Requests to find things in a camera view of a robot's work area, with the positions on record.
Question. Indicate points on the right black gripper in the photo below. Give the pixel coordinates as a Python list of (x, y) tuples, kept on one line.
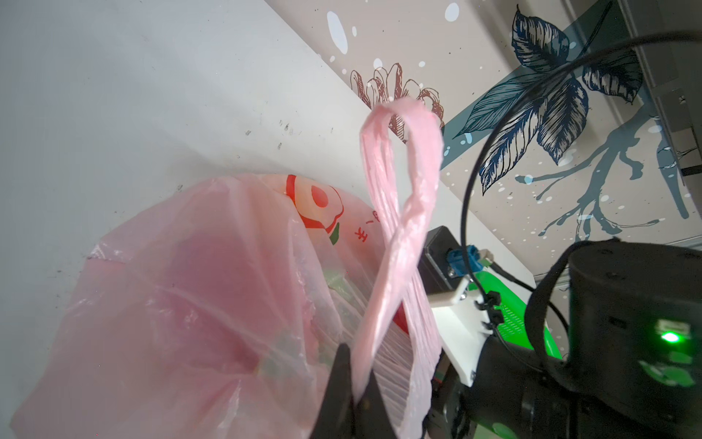
[(447, 418)]

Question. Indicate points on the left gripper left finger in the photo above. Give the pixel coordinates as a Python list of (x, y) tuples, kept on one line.
[(336, 416)]

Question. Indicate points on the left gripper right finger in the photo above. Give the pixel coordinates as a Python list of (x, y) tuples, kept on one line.
[(372, 419)]

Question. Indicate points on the green plastic basket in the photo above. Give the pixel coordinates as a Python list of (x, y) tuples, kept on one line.
[(513, 309)]

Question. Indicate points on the pink plastic bag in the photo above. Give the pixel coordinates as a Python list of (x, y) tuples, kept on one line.
[(218, 312)]

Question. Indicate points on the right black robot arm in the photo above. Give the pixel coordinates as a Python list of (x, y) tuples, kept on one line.
[(609, 346)]

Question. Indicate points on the black hanging wall basket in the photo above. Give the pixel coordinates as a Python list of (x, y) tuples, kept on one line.
[(673, 75)]

